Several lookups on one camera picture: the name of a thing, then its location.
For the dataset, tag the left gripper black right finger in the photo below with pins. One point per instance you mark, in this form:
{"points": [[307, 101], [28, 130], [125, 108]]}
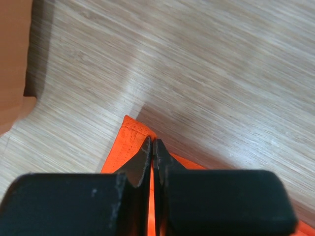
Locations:
{"points": [[218, 202]]}

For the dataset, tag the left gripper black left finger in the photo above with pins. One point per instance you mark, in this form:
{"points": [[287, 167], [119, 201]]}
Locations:
{"points": [[114, 204]]}

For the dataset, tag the orange t-shirt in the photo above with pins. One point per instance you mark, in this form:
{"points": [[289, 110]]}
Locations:
{"points": [[127, 143]]}

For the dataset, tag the orange plastic basket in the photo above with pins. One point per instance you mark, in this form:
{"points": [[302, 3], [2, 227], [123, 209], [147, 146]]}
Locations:
{"points": [[15, 24]]}

